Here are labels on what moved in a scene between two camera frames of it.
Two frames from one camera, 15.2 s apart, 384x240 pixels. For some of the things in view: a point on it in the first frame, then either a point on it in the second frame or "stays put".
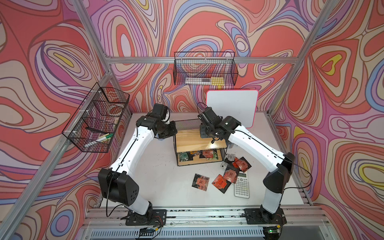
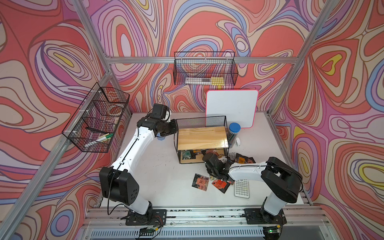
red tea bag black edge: x=200 y=182 stays put
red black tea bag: x=220 y=183 stays put
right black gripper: x=203 y=133 → x=208 y=169
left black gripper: x=173 y=130 stays put
